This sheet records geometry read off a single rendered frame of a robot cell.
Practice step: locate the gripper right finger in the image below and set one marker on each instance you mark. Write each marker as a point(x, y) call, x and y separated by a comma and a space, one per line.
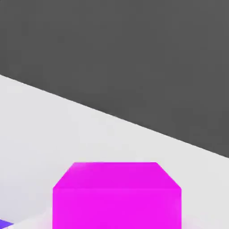
point(189, 225)

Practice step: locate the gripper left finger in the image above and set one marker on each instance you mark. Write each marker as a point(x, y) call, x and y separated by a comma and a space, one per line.
point(38, 223)

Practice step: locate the small magenta cube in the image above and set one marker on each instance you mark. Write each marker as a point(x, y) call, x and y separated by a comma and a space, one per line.
point(117, 202)

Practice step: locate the small purple cube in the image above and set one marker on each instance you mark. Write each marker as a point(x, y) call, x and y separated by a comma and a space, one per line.
point(5, 224)

